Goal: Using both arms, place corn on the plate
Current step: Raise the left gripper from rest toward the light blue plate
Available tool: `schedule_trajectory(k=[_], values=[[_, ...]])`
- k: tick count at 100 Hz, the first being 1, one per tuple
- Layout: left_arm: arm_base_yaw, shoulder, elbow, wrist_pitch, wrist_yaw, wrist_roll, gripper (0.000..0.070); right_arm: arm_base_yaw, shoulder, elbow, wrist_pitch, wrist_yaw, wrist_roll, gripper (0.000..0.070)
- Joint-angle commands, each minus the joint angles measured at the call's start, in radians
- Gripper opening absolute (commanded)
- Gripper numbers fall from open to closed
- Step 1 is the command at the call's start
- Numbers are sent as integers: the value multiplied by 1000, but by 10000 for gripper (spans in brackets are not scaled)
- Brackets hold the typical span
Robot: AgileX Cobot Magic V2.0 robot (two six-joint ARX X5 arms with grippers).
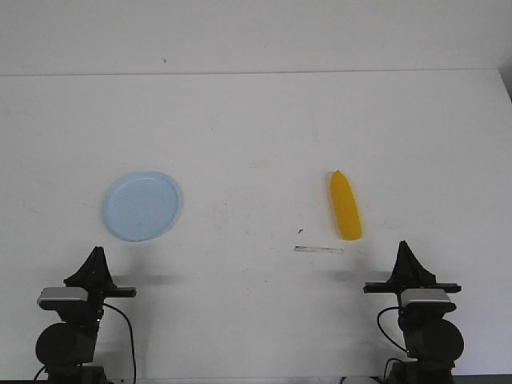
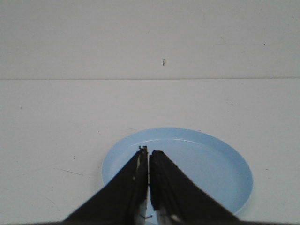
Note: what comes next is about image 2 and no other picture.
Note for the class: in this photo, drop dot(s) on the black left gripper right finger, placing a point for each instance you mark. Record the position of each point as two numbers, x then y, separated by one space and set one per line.
175 198

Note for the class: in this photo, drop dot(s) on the light blue round plate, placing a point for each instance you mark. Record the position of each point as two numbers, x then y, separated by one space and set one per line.
213 165

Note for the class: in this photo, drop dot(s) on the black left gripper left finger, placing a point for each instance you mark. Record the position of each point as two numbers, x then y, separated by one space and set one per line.
123 199

